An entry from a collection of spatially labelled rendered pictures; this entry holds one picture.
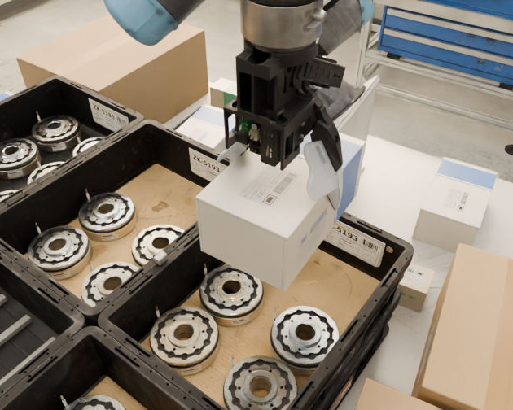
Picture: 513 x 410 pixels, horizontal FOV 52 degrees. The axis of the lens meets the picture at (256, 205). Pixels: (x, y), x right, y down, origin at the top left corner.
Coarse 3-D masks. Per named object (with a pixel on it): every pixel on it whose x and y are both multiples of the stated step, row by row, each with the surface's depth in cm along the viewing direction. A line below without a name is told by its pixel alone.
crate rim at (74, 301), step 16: (160, 128) 105; (112, 144) 101; (192, 144) 102; (80, 160) 98; (224, 160) 98; (64, 176) 95; (32, 192) 91; (0, 208) 88; (0, 240) 83; (176, 240) 83; (16, 256) 80; (32, 272) 78; (144, 272) 78; (64, 288) 76; (128, 288) 76; (80, 304) 74; (96, 320) 73
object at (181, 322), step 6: (174, 324) 79; (180, 324) 79; (186, 324) 79; (192, 324) 79; (168, 330) 78; (174, 330) 78; (198, 330) 78; (168, 336) 77; (174, 336) 77; (192, 336) 77; (198, 336) 77; (174, 342) 76; (180, 342) 76; (186, 342) 76; (192, 342) 76
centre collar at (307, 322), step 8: (296, 320) 79; (304, 320) 79; (296, 328) 79; (312, 328) 79; (320, 328) 78; (296, 336) 77; (320, 336) 77; (296, 344) 77; (304, 344) 76; (312, 344) 76
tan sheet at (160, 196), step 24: (120, 192) 106; (144, 192) 106; (168, 192) 106; (192, 192) 106; (144, 216) 101; (168, 216) 101; (192, 216) 101; (120, 240) 96; (96, 264) 92; (72, 288) 88
